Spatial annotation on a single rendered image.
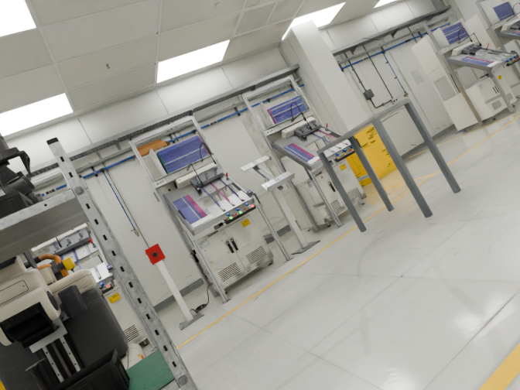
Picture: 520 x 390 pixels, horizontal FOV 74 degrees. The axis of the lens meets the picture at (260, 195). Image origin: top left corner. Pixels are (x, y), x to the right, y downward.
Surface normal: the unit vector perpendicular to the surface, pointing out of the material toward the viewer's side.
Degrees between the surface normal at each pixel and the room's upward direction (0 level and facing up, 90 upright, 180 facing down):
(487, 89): 90
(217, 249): 90
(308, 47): 90
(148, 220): 90
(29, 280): 98
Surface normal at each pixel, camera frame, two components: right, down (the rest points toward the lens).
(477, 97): -0.81, 0.44
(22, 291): 0.41, -0.08
